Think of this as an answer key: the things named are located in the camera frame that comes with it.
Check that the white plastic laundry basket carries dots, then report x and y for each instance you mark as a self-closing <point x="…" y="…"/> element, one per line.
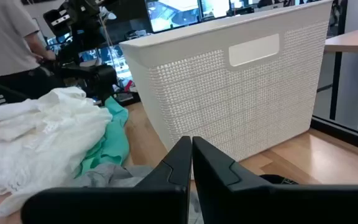
<point x="228" y="109"/>

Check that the grey garment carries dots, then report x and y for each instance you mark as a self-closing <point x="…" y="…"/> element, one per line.
<point x="110" y="177"/>

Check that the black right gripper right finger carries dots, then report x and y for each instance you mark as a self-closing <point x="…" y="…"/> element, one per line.
<point x="259" y="205"/>

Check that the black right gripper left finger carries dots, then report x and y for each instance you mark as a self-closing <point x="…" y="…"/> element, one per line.
<point x="120" y="205"/>

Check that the white lace garment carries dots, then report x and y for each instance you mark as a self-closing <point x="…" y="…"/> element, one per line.
<point x="42" y="140"/>

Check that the person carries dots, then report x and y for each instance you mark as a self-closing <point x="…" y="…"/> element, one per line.
<point x="5" y="37"/>

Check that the lit computer monitor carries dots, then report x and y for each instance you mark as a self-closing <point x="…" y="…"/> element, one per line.
<point x="222" y="7"/>
<point x="172" y="15"/>

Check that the wooden office desk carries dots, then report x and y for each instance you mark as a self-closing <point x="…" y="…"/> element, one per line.
<point x="353" y="40"/>

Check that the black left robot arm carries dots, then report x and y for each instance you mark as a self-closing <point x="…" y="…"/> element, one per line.
<point x="101" y="77"/>

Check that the black striped sock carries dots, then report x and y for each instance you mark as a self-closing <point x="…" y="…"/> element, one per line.
<point x="275" y="180"/>

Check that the teal garment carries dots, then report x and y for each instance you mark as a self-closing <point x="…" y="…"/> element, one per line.
<point x="113" y="143"/>

